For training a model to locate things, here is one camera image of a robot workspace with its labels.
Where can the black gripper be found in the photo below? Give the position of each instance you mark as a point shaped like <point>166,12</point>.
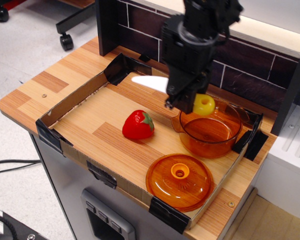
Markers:
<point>189,61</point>

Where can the white knife yellow handle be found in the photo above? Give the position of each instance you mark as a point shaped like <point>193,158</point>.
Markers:
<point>202,105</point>

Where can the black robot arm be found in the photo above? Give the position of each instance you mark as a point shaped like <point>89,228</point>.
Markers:
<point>203,17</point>

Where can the orange transparent pot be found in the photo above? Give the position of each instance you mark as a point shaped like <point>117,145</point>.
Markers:
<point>214,135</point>

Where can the orange transparent pot lid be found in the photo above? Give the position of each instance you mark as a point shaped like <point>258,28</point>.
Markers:
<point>181,181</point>

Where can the cardboard fence with black tape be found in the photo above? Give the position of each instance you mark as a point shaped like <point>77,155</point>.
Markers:
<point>81,145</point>

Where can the red plastic strawberry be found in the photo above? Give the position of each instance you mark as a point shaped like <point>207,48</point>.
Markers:
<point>139,125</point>

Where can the grey oven control panel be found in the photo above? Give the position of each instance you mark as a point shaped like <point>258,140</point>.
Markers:
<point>105,223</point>

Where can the black caster far left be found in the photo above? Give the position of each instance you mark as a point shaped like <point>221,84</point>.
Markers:
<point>4,14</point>

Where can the dark post right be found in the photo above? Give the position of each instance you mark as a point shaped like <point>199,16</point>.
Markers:
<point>290,102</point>

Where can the dark post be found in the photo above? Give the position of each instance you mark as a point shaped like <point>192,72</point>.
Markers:
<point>107,25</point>
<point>290,102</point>

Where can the dark post left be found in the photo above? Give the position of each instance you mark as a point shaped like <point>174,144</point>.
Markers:
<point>107,25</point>

